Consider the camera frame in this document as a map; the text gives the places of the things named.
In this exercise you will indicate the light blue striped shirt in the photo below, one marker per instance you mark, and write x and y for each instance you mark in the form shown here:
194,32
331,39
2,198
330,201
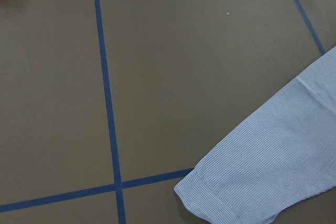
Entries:
281,154

